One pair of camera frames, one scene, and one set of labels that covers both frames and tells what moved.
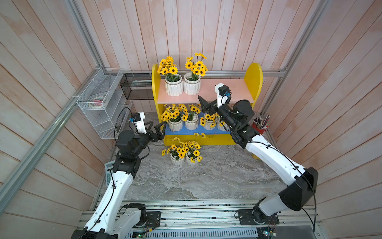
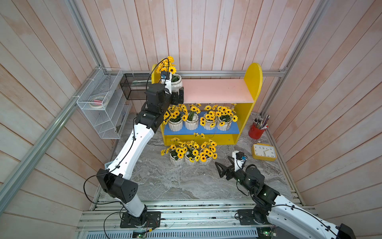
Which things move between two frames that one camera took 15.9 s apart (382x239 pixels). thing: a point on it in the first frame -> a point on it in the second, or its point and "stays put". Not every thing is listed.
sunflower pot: (209, 121) stays put
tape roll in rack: (99, 101) stays put
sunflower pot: (174, 116) stays put
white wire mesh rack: (105, 103) stays put
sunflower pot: (173, 82) stays put
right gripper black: (206, 106) -> (226, 171)
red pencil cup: (260, 124) stays put
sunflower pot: (192, 80) -> (208, 152)
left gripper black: (155, 138) -> (175, 100)
